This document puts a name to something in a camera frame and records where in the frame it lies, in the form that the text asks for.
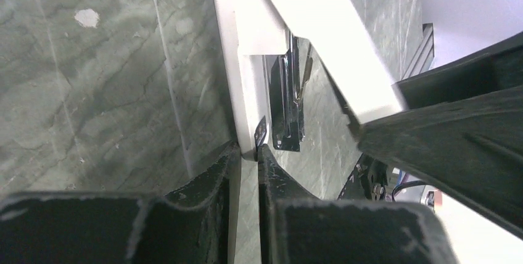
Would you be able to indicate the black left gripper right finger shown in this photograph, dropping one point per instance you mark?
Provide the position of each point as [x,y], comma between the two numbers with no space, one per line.
[298,227]

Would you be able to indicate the white stapler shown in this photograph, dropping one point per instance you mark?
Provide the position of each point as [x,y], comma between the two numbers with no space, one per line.
[254,32]

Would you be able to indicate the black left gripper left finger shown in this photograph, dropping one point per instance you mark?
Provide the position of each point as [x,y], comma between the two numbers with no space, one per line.
[195,223]

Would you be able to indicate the aluminium rail frame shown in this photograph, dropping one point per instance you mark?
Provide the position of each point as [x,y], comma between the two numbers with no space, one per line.
[424,55]

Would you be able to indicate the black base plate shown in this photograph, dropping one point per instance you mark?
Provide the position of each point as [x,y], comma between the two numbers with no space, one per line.
[368,180]

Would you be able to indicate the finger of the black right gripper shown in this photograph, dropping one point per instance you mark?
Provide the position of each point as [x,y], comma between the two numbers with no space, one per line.
[462,132]

